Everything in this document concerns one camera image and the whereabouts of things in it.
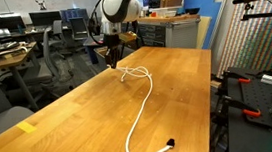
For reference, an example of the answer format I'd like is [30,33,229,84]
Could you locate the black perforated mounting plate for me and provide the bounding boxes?
[222,62,272,142]

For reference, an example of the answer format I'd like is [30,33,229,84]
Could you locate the gray swivel office chair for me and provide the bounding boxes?
[17,24,76,98]

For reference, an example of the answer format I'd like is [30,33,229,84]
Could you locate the white rope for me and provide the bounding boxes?
[110,61,176,152]

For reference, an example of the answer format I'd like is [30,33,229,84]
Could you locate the gray padded chair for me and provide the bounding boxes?
[0,55,38,144]

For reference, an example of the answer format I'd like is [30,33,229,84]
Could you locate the cardboard sheet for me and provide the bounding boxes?
[96,46,109,65]

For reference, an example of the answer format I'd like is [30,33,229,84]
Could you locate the multicolour patterned panel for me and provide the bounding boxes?
[209,0,272,79]

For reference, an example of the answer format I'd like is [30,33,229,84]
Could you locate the small gray chair back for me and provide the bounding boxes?
[50,19,65,45]

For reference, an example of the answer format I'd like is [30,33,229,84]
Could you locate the dark bowl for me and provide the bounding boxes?
[188,6,202,16]

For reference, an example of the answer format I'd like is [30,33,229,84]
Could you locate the black tripod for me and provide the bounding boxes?
[116,18,147,60]

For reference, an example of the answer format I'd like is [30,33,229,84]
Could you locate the wooden office desk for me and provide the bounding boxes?
[0,40,45,116]

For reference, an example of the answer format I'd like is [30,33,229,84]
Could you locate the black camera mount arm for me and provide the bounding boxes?
[239,1,272,26]

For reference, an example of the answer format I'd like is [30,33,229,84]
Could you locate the white cord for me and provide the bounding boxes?
[12,44,29,56]

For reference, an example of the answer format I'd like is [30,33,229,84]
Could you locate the flat dark keyboard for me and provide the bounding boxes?
[0,40,21,54]

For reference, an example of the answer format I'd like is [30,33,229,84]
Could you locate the white tray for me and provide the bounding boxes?
[149,4,184,20]

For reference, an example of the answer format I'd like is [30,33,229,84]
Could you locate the blue lit monitor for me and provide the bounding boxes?
[59,7,90,25]

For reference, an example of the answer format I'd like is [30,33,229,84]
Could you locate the gray plastic bin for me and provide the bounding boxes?
[93,41,137,72]

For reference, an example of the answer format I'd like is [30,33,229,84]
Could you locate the gray wood-topped tool cabinet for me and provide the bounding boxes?
[116,10,204,57]

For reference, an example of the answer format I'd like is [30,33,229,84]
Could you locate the dark mesh office chair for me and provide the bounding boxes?
[68,15,90,41]

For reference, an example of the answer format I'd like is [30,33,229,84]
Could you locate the tan foam board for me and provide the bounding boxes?
[193,14,216,51]

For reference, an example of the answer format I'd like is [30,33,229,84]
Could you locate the yellow tape piece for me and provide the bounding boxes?
[15,119,38,136]

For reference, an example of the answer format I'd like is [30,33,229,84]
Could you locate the yellow wrist camera mount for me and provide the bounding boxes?
[118,30,140,44]

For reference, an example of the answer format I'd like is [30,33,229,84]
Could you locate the dark side table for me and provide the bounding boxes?
[81,34,110,66]

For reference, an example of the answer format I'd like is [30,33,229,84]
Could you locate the small gray drone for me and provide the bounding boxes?
[34,0,49,11]

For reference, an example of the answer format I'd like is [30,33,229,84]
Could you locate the black clamp orange handle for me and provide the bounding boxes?
[221,68,255,96]
[219,92,263,122]

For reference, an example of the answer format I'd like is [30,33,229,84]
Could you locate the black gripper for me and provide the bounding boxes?
[102,32,125,71]

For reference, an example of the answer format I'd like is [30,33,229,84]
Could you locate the black equipment case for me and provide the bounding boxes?
[142,0,163,10]

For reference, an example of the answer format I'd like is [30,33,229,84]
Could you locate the black computer monitor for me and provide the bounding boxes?
[0,13,27,33]
[28,9,63,28]

